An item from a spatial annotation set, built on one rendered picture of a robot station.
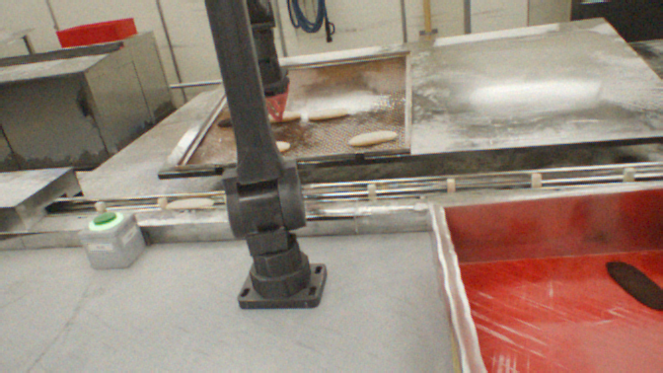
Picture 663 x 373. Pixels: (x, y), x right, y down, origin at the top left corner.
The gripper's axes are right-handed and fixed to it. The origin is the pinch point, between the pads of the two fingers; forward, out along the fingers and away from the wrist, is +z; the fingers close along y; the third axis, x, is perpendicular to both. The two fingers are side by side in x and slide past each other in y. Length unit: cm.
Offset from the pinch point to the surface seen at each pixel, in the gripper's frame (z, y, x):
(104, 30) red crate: 43, -266, -199
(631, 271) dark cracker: 1, 55, 56
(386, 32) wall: 98, -329, 16
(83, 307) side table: 2, 55, -23
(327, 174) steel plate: 9.1, 13.7, 11.1
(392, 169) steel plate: 9.1, 14.1, 25.5
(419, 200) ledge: 1.0, 36.3, 30.6
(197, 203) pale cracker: 2.1, 30.0, -11.9
